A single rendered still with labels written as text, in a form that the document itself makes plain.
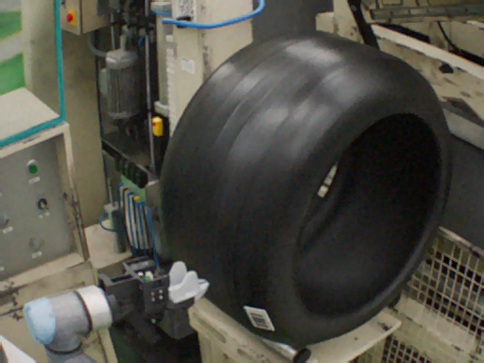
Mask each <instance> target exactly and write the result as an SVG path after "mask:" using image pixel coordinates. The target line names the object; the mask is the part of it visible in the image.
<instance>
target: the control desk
mask: <svg viewBox="0 0 484 363"><path fill-rule="evenodd" d="M71 144H72V142H71V138H70V128H69V124H68V123H67V122H65V121H63V122H60V123H59V124H56V125H53V126H50V127H48V128H45V129H43V130H39V131H36V132H34V133H32V134H30V135H28V136H26V137H24V138H21V139H19V140H16V141H14V142H11V143H8V144H6V145H3V146H1V147H0V336H2V337H4V338H5V339H6V340H7V341H9V342H10V343H11V344H12V345H14V346H15V347H17V348H19V350H21V351H22V352H23V353H24V354H26V355H27V356H29V357H31V358H32V359H34V360H35V362H36V363H48V360H47V357H46V353H45V349H44V346H43V344H38V343H37V342H35V340H34V338H33V337H32V335H31V334H30V333H29V330H28V328H27V324H26V320H25V316H24V307H25V305H26V304H27V303H30V302H34V301H35V300H36V301H37V300H39V299H40V298H41V297H50V296H52V295H53V296H55V295H57V294H58V295H59V294H61V293H64V292H69V291H72V290H76V289H81V288H83V287H87V286H92V285H96V284H95V276H94V271H93V268H92V266H91V261H90V259H89V258H90V253H89V249H88V244H87V238H86V233H85V230H84V225H83V220H82V214H81V208H80V203H79V197H78V189H77V183H76V173H75V168H74V162H73V152H72V148H71ZM79 337H80V339H81V341H82V348H83V350H84V353H85V354H87V355H88V356H89V357H91V358H92V359H94V360H95V361H96V362H97V363H118V362H117V359H116V357H115V352H114V348H113V346H112V341H111V336H110V335H109V332H108V328H105V329H100V330H99V331H97V330H96V331H94V332H90V333H87V334H83V335H79Z"/></svg>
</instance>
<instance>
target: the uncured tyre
mask: <svg viewBox="0 0 484 363"><path fill-rule="evenodd" d="M338 159H339V160H338ZM337 160H338V163H337V168H336V171H335V174H334V176H333V178H332V180H331V182H330V184H329V186H328V188H327V190H326V192H325V195H324V197H323V199H322V200H321V202H320V204H319V205H318V207H317V208H316V209H315V211H314V212H313V213H312V214H311V215H310V217H308V216H309V213H310V211H311V208H312V206H313V203H314V201H315V199H316V197H317V195H318V193H319V191H320V189H321V187H322V185H323V184H324V182H325V180H326V177H327V175H328V174H329V172H330V171H331V169H332V168H333V166H334V165H335V163H336V162H337ZM452 169H453V156H452V143H451V137H450V132H449V128H448V124H447V121H446V117H445V115H444V112H443V109H442V106H441V102H440V99H439V97H438V96H437V94H436V93H435V90H434V88H433V87H432V86H431V85H430V83H429V81H428V80H427V79H426V78H425V77H424V76H423V75H421V74H420V73H419V72H417V70H416V69H414V68H413V67H412V66H411V65H410V64H408V63H407V62H406V61H404V60H402V59H400V58H398V57H395V56H393V55H391V54H389V53H387V52H384V51H382V50H378V49H376V48H373V47H370V46H367V45H365V44H363V43H360V42H357V41H354V40H351V39H347V38H345V37H342V36H338V35H337V34H333V33H331V32H328V31H324V30H311V29H306V30H290V31H287V32H285V31H282V32H279V33H276V34H271V35H268V36H267V37H265V38H260V39H258V40H256V41H255V42H252V43H250V44H248V45H247V46H245V47H242V48H241V49H239V50H238V51H237V52H235V53H234V54H232V55H231V56H230V57H229V58H227V59H226V60H225V61H223V62H222V63H221V64H220V65H219V66H218V67H217V68H216V69H215V70H214V72H213V73H212V74H210V75H209V76H208V77H207V79H205V80H204V81H203V83H202V84H201V85H200V86H199V88H198V90H197V91H196V92H195V93H194V94H193V96H192V97H191V99H190V101H189V102H188V104H187V106H186V107H185V109H184V111H183V113H182V115H181V118H180V120H179V122H178V124H177V126H176V128H175V130H174V132H173V134H172V137H171V140H170V142H169V144H168V146H167V148H166V152H165V155H164V161H163V165H162V170H161V175H160V181H159V216H160V223H161V229H162V234H163V238H164V243H165V245H166V248H167V250H168V253H169V254H170V256H171V257H172V258H173V260H174V262H175V263H177V262H178V261H179V262H182V263H184V265H185V268H186V272H189V271H195V272H196V274H197V278H198V279H200V280H205V281H206V282H207V283H209V286H208V288H207V290H206V292H205V293H204V294H203V297H205V298H207V299H208V300H209V301H210V302H211V303H213V304H214V305H215V306H216V307H219V308H220V309H221V310H222V311H223V312H225V313H226V314H227V315H228V316H230V317H231V318H232V319H233V320H234V321H237V322H238V323H239V324H240V325H242V326H243V327H245V328H246V329H247V330H249V331H251V332H252V333H253V334H254V335H255V336H259V337H260V338H262V339H266V340H269V341H272V342H277V343H279V344H281V345H282V344H284V345H288V346H307V345H313V344H316V343H319V342H322V341H324V340H328V339H331V338H334V337H340V336H343V335H346V334H347V333H350V332H352V331H353V330H354V329H356V328H358V327H360V326H362V325H363V324H364V323H366V322H367V321H369V320H371V319H372V318H374V317H375V316H377V315H378V313H379V312H381V311H382V310H383V309H384V308H385V307H386V306H387V305H389V304H390V303H391V302H392V301H393V300H394V298H395V297H396V296H397V295H398V294H399V293H400V292H401V291H402V289H403V288H404V287H405V286H406V284H407V283H408V282H409V280H410V279H411V278H412V276H413V275H414V274H415V271H416V270H417V269H418V268H419V266H420V265H421V263H422V261H423V259H424V258H425V256H426V254H427V251H428V249H430V247H431V245H432V242H433V239H434V238H435V236H436V234H437V231H438V228H439V226H440V225H441V219H442V216H443V214H444V211H445V205H446V202H447V200H448V196H449V190H450V185H451V176H452ZM244 306H245V307H248V308H252V309H253V308H256V309H259V310H263V311H265V312H266V314H267V316H268V319H269V320H270V322H271V324H272V326H273V327H272V328H273V330H267V329H263V328H259V327H255V326H253V324H252V322H251V320H250V318H249V316H248V314H247V312H246V310H245V309H244Z"/></svg>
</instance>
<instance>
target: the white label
mask: <svg viewBox="0 0 484 363"><path fill-rule="evenodd" d="M244 309H245V310H246V312H247V314H248V316H249V318H250V320H251V322H252V324H253V326H255V327H259V328H263V329H267V330H273V328H272V327H273V326H272V324H271V322H270V320H269V319H268V316H267V314H266V312H265V311H263V310H259V309H256V308H253V309H252V308H248V307H245V306H244Z"/></svg>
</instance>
